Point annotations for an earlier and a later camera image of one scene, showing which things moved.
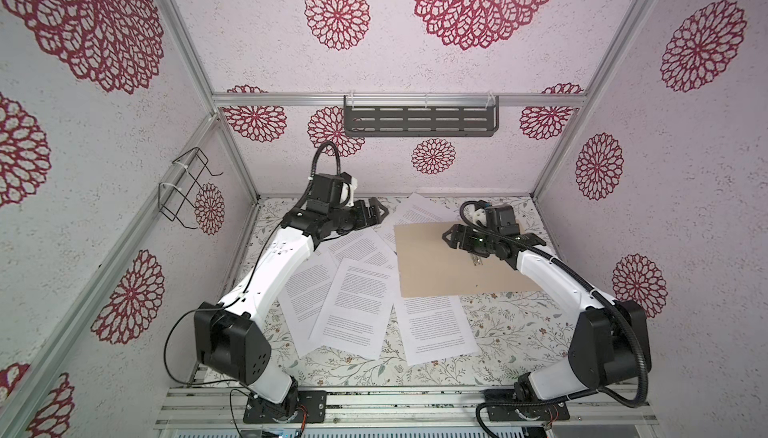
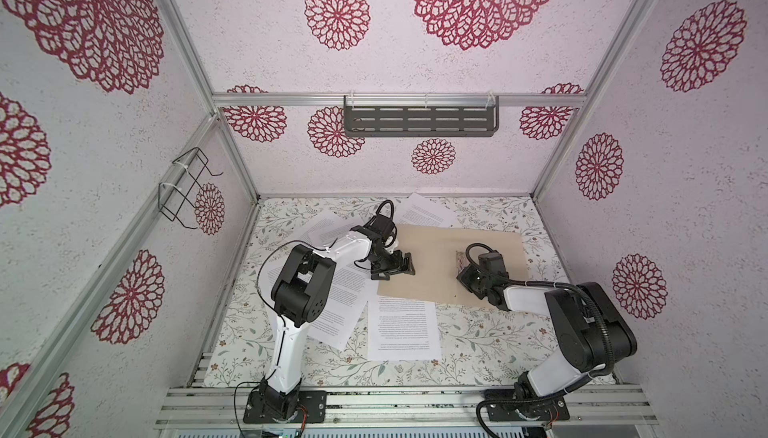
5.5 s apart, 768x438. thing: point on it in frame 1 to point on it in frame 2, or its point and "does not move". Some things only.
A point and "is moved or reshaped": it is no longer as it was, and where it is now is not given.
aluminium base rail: x=383 y=407 does not move
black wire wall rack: x=181 y=193 does not move
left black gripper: x=359 y=207 to x=395 y=267
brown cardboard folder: x=428 y=266 is moved or reshaped
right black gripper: x=457 y=230 to x=464 y=276
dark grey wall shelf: x=421 y=115 does not move
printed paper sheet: x=414 y=210 does not move
